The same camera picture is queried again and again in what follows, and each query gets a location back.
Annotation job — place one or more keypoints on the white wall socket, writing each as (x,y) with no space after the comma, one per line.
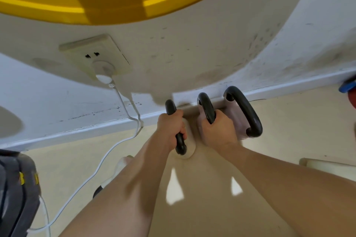
(91,53)

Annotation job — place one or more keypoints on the person's left fingers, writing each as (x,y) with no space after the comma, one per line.
(180,123)

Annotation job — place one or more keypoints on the white flat object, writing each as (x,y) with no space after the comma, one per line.
(328,168)

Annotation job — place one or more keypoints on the person's left hand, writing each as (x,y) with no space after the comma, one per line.
(168,127)

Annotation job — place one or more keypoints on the black case yellow marks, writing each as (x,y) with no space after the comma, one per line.
(16,195)

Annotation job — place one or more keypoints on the blue and red object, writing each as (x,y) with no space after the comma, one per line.
(349,89)

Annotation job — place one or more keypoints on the person's right hand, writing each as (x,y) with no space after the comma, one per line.
(218,134)

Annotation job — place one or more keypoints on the person's right fingers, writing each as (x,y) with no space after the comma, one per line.
(218,117)

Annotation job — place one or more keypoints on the person's right forearm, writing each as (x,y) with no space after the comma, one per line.
(283,192)

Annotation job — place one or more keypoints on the white power plug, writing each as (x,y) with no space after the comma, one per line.
(104,77)

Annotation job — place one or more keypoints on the person's left forearm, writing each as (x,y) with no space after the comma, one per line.
(125,195)

